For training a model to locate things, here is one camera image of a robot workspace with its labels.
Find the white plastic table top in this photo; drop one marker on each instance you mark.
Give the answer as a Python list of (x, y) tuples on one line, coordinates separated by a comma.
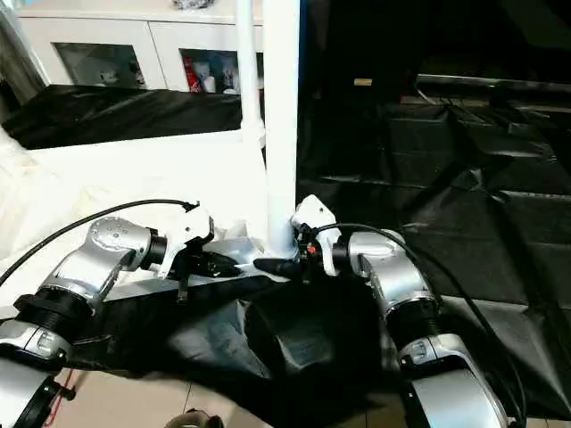
[(134, 178)]

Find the white plastic table leg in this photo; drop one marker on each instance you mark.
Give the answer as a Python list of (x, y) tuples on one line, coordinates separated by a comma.
[(248, 71), (282, 116)]

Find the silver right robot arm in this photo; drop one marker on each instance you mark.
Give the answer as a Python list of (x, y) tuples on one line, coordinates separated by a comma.
[(393, 276)]

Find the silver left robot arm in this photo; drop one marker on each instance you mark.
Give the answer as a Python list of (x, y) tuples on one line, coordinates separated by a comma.
[(85, 267)]

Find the black work mat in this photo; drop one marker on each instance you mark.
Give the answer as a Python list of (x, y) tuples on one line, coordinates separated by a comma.
[(482, 223)]

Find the small white jar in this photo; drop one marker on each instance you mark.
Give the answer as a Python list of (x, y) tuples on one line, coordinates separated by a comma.
[(210, 84)]

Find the small brass label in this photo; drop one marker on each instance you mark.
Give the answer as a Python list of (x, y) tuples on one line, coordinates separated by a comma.
[(362, 82)]

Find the red bottle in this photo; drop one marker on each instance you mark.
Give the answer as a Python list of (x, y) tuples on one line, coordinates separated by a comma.
[(190, 76)]

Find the white cabinet with glass doors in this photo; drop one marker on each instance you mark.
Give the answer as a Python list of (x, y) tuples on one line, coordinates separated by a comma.
[(116, 40)]

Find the grey window curtain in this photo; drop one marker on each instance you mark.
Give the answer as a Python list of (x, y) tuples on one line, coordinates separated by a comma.
[(20, 58)]

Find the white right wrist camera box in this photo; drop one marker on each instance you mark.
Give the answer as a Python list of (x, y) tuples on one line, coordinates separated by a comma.
[(314, 218)]

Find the grey horizontal rail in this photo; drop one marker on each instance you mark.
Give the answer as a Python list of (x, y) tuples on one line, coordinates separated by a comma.
[(495, 84)]

